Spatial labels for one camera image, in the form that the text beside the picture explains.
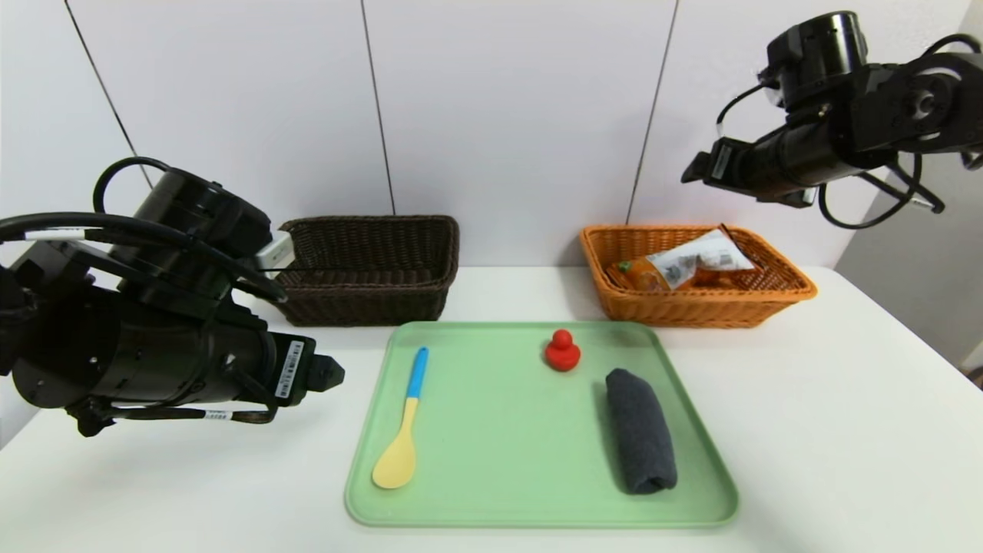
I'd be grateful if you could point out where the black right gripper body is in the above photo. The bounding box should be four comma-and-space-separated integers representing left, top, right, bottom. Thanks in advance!
703, 136, 782, 201

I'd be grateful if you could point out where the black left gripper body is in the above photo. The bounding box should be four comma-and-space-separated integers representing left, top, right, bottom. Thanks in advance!
204, 321, 317, 408

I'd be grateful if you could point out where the orange and silver snack bag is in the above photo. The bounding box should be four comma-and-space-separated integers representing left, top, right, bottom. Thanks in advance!
614, 225, 761, 293

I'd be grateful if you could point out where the yellow spoon with blue handle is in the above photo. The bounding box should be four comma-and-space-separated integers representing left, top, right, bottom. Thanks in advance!
372, 346, 430, 490

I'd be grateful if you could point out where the red rubber duck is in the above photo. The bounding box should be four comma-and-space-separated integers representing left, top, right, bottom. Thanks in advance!
544, 329, 581, 373

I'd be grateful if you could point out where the dark grey towel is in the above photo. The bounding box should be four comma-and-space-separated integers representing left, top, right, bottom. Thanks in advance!
605, 368, 678, 495

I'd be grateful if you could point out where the dark brown wicker basket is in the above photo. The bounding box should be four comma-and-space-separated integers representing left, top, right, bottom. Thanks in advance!
265, 215, 460, 327

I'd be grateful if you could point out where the orange wicker basket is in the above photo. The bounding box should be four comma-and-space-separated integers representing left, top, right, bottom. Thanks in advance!
580, 224, 817, 329

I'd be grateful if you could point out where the light green plastic tray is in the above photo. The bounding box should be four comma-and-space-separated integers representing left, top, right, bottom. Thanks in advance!
345, 321, 740, 529

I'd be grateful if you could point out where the thin black tagged cable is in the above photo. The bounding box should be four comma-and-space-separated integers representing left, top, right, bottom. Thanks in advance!
100, 406, 279, 425

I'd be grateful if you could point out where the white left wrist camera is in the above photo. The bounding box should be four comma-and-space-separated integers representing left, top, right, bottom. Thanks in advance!
256, 230, 297, 271

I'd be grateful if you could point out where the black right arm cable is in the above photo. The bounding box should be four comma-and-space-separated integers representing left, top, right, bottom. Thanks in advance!
818, 154, 945, 230

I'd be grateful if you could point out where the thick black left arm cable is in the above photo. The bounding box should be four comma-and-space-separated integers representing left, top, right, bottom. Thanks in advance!
0, 157, 289, 304

